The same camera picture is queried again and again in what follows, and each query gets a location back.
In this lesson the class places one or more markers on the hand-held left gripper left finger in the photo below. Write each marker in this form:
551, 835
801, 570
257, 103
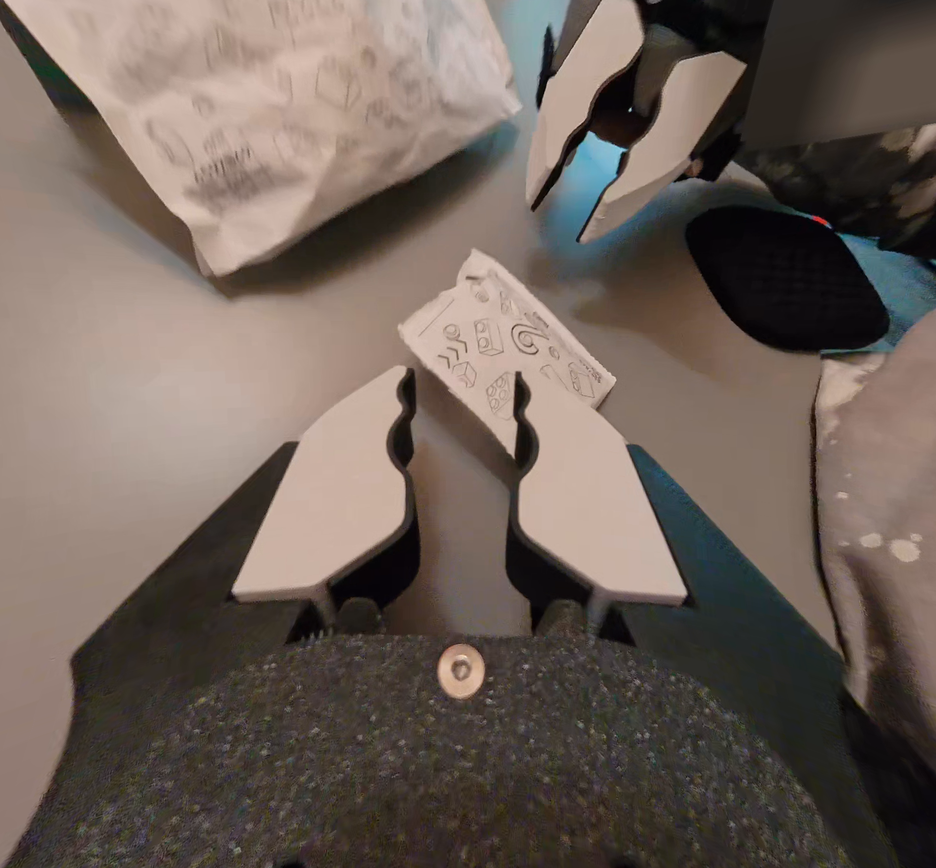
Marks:
329, 502

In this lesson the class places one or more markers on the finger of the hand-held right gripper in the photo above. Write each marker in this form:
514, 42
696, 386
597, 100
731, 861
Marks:
592, 49
695, 108

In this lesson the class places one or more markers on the grey splattered hoodie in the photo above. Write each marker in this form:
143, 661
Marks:
877, 480

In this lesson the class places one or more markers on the person's right forearm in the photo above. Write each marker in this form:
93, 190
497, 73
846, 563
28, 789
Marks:
841, 173

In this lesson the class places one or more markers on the small white printed paper bag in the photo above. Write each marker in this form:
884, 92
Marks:
497, 341

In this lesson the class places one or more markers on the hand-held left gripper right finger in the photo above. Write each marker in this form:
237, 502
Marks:
599, 510

